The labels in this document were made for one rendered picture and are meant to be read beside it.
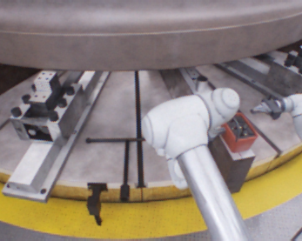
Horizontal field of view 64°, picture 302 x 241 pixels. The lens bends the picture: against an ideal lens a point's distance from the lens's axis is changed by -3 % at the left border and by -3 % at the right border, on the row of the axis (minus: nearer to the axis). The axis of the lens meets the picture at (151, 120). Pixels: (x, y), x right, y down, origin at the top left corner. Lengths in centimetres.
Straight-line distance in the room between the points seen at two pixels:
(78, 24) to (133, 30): 35
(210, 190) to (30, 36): 146
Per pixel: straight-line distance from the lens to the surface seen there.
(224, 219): 72
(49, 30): 177
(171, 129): 72
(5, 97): 276
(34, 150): 188
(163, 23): 169
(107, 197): 196
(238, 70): 282
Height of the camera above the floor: 176
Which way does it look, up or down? 43 degrees down
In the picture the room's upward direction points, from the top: straight up
